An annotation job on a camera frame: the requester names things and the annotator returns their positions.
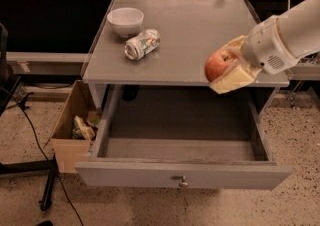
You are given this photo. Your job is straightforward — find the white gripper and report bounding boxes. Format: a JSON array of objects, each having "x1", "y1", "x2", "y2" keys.
[{"x1": 208, "y1": 16, "x2": 299, "y2": 94}]

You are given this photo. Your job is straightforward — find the red apple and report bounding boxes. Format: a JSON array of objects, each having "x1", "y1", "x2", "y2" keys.
[{"x1": 204, "y1": 49, "x2": 237, "y2": 82}]

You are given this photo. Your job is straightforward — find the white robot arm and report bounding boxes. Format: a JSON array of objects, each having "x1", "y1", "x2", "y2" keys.
[{"x1": 204, "y1": 0, "x2": 320, "y2": 94}]

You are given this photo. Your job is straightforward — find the open grey top drawer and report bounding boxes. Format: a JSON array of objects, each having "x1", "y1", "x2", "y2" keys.
[{"x1": 76, "y1": 86, "x2": 292, "y2": 190}]

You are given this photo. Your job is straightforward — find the metal drawer knob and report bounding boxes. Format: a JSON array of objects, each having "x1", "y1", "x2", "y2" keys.
[{"x1": 171, "y1": 176, "x2": 189, "y2": 188}]

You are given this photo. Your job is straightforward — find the grey cabinet table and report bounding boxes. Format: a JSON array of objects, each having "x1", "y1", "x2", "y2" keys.
[{"x1": 81, "y1": 0, "x2": 290, "y2": 111}]

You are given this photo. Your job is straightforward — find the crushed soda can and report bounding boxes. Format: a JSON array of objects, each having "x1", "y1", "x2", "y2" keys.
[{"x1": 124, "y1": 29, "x2": 160, "y2": 61}]

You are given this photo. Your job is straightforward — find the white ceramic bowl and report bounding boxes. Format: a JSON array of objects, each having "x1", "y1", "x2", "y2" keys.
[{"x1": 107, "y1": 7, "x2": 144, "y2": 37}]

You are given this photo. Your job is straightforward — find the snack bags in box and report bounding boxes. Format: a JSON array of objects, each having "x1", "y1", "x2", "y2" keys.
[{"x1": 72, "y1": 111, "x2": 100, "y2": 141}]

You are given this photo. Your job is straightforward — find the cardboard box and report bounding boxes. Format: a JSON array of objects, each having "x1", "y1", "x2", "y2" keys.
[{"x1": 50, "y1": 81, "x2": 100, "y2": 173}]

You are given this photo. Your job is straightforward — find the black stand base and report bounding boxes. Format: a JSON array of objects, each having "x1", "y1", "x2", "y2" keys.
[{"x1": 0, "y1": 23, "x2": 57, "y2": 211}]

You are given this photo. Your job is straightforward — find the black floor cable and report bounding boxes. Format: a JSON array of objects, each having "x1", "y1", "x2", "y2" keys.
[{"x1": 0, "y1": 86, "x2": 85, "y2": 226}]

